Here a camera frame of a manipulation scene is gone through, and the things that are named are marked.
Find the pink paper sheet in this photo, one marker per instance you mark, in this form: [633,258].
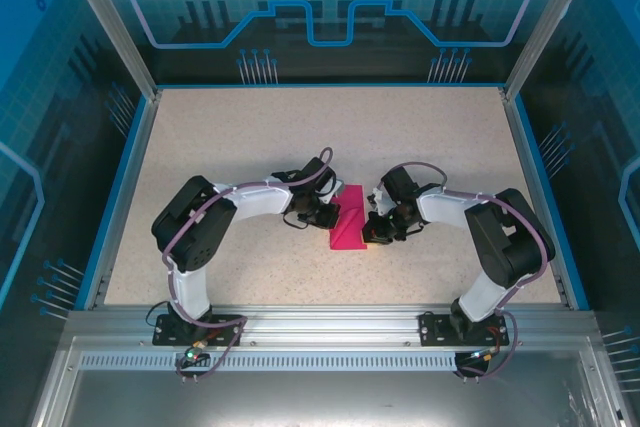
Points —
[350,227]

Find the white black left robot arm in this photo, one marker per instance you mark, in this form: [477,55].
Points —
[260,202]

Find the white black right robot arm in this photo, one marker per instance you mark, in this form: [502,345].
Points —
[445,207]

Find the grey metal sheet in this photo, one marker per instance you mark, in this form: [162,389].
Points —
[325,397]

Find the aluminium mounting beam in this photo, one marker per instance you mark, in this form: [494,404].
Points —
[325,327]

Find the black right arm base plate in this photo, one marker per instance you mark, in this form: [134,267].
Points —
[430,332]

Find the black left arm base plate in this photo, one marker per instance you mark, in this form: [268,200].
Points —
[162,332]

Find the aluminium frame post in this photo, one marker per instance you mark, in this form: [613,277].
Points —
[111,22]
[540,22]

